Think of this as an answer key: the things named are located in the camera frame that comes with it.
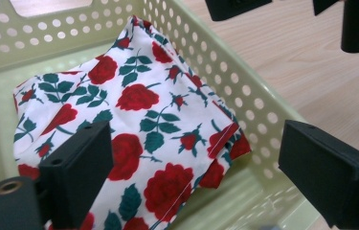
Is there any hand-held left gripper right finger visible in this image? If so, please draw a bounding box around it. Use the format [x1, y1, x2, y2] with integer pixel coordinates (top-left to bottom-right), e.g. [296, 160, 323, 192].
[277, 119, 359, 229]

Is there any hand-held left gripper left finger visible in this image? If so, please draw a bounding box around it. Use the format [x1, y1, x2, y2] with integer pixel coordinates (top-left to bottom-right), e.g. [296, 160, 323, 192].
[37, 120, 115, 229]

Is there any white rose-print garment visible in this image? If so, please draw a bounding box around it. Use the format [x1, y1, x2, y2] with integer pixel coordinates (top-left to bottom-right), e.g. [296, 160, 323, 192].
[12, 14, 252, 230]

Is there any pale green plastic basket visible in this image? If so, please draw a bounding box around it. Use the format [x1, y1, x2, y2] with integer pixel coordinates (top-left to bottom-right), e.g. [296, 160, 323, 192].
[0, 0, 322, 230]

